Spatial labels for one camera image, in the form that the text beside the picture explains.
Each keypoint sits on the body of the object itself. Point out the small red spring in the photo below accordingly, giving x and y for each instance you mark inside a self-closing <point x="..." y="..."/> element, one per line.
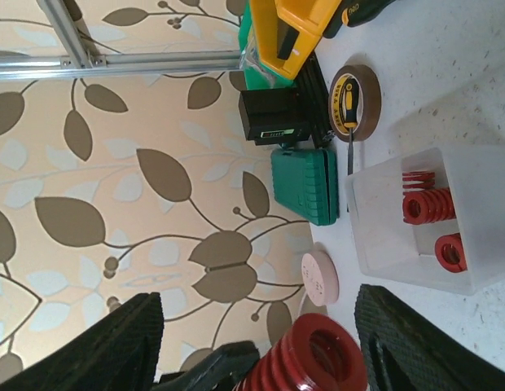
<point x="450" y="254"/>

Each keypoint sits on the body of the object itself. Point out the black battery charger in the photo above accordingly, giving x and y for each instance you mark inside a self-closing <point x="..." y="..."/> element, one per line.
<point x="273" y="116"/>

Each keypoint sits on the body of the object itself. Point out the pink round power strip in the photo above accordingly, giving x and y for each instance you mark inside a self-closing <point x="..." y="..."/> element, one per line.
<point x="319" y="275"/>

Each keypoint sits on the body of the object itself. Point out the long thin red spring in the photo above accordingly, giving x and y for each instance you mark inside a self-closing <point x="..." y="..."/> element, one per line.
<point x="418" y="180"/>

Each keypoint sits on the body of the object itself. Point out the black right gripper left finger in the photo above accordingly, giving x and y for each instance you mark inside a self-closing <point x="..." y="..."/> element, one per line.
<point x="119" y="352"/>

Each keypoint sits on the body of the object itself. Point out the brown tape roll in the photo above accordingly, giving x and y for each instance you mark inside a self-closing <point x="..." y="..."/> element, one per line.
<point x="369" y="104"/>

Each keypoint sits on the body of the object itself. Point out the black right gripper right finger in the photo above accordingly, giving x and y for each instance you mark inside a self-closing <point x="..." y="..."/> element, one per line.
<point x="402" y="350"/>

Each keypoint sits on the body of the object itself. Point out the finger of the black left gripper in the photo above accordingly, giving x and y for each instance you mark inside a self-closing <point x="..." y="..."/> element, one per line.
<point x="223" y="369"/>

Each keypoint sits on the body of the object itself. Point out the black flathead screwdriver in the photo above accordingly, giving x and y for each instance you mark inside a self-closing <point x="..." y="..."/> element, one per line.
<point x="354" y="13"/>

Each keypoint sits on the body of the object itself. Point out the large red spring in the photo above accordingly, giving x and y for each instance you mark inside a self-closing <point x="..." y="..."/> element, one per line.
<point x="316" y="353"/>
<point x="428" y="206"/>

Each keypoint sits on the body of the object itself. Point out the small yellow black screwdriver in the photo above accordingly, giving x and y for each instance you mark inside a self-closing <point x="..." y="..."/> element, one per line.
<point x="350" y="101"/>

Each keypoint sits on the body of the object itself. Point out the clear plastic spring box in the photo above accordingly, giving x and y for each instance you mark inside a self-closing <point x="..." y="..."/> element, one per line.
<point x="389" y="248"/>

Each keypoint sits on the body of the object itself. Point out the yellow parts bin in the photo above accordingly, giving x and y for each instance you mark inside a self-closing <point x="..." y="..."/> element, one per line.
<point x="285" y="33"/>

